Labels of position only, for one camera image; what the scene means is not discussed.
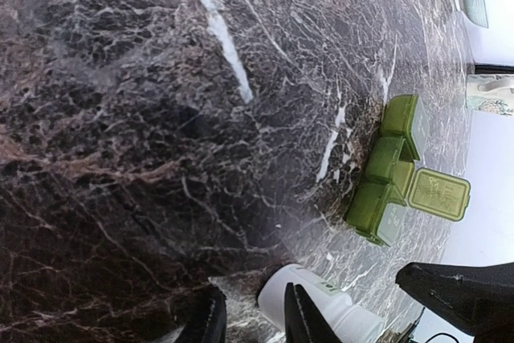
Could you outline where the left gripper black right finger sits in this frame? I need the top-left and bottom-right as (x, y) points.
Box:
(395, 263), (513, 337)

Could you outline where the green weekly pill organizer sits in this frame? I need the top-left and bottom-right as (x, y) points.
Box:
(345, 94), (471, 247)

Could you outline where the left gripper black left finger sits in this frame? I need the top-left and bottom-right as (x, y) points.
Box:
(284, 283), (341, 343)

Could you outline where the cream ceramic mug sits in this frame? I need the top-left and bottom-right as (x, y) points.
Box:
(466, 74), (513, 116)

